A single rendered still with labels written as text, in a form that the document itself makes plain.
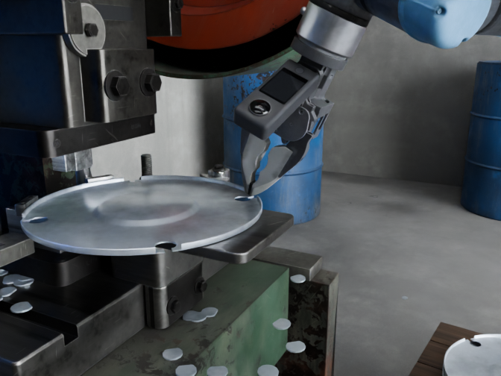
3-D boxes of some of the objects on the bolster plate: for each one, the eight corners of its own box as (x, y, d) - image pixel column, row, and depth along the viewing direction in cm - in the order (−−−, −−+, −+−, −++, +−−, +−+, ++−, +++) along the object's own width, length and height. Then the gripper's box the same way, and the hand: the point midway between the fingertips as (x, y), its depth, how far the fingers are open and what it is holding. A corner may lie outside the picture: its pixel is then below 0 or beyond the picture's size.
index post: (232, 221, 81) (231, 163, 79) (222, 227, 79) (221, 168, 76) (217, 219, 83) (215, 162, 80) (207, 225, 80) (206, 165, 77)
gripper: (363, 63, 65) (293, 198, 73) (303, 32, 67) (242, 167, 76) (346, 66, 57) (270, 216, 66) (279, 30, 59) (215, 180, 68)
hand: (250, 187), depth 68 cm, fingers closed
